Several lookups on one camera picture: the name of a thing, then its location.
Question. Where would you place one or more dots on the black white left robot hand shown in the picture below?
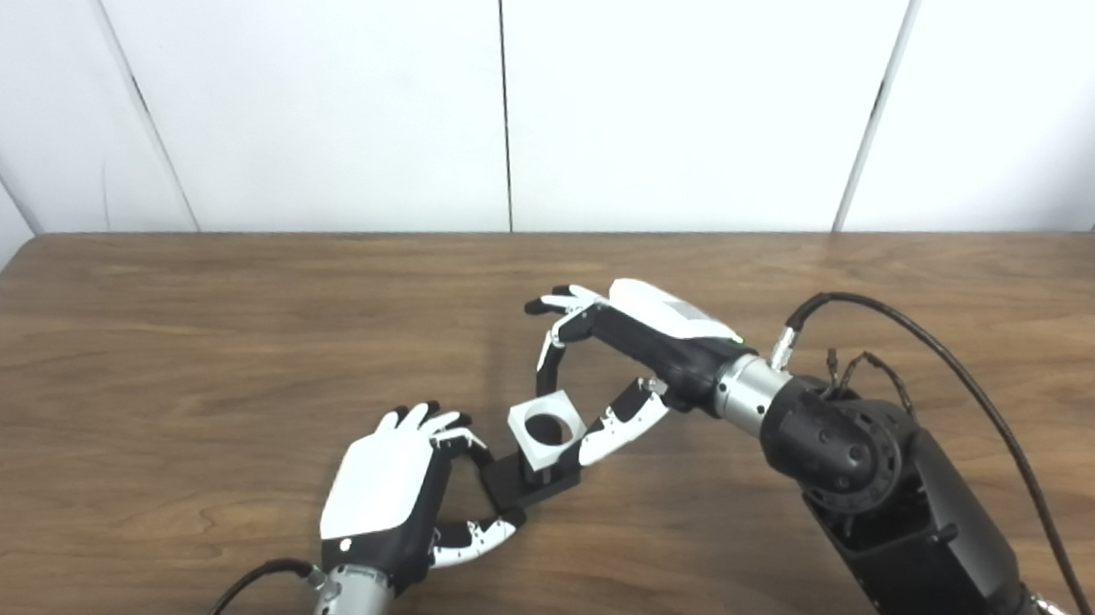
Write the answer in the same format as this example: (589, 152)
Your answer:
(379, 487)

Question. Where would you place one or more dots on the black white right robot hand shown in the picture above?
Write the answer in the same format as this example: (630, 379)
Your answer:
(665, 344)

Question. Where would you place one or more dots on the black peg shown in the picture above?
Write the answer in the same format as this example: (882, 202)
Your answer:
(520, 486)

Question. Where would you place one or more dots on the white square piece with hole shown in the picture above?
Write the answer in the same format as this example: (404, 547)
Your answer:
(534, 452)

